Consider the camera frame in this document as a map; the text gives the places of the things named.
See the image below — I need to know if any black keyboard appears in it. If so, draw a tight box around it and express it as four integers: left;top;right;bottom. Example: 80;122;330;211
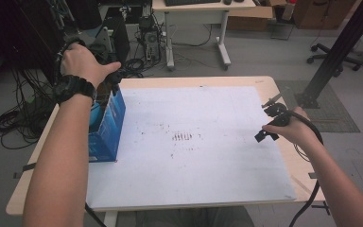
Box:
164;0;221;8

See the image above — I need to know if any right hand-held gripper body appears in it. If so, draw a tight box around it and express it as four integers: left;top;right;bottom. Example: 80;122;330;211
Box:
263;102;294;128

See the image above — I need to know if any flat brown cardboard box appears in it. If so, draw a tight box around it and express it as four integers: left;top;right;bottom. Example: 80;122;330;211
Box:
226;6;274;31

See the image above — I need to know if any person's right hand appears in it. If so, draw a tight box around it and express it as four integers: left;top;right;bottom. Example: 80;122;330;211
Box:
262;106;321;149

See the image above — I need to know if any bundle of black floor cables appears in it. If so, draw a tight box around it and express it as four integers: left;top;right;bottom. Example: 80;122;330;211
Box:
0;69;57;149

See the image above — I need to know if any thick black gripper cable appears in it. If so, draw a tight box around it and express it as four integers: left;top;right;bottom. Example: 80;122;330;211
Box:
283;108;325;227

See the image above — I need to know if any blue rounded item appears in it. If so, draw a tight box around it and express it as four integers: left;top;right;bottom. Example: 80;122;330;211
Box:
89;102;104;133

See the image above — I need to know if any black metal post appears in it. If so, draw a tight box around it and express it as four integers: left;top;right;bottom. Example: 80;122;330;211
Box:
294;0;363;110

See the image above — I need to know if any person's left hand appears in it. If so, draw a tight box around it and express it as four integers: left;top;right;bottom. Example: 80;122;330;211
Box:
60;43;122;89

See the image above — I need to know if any grey floor mat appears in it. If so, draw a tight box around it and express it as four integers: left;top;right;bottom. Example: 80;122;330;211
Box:
275;79;361;133

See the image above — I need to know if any black office chair base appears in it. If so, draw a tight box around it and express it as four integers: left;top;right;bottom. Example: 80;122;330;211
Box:
306;43;363;72

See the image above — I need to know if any blue cardboard box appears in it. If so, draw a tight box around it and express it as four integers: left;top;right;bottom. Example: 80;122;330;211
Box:
88;88;127;164

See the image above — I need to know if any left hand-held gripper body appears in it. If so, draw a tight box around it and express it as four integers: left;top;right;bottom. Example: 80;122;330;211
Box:
103;70;124;89

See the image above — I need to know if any computer tower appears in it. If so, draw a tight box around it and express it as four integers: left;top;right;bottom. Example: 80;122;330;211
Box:
143;27;161;61

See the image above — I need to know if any black tape strip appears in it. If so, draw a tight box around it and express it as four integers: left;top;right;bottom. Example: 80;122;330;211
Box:
13;163;38;180

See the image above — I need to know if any brown wooden cabinet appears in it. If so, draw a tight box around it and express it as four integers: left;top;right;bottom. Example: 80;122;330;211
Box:
292;0;357;31

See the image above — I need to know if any black equipment cabinet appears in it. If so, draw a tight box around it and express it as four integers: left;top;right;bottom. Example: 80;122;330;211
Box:
0;0;66;71

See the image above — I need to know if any black wristwatch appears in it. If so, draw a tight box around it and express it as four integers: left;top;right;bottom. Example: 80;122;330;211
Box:
52;74;98;106

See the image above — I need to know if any white board mat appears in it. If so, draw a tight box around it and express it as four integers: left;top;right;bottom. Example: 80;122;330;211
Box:
85;85;297;212

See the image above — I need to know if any white desk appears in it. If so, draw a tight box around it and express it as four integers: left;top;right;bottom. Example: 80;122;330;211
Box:
152;0;257;71

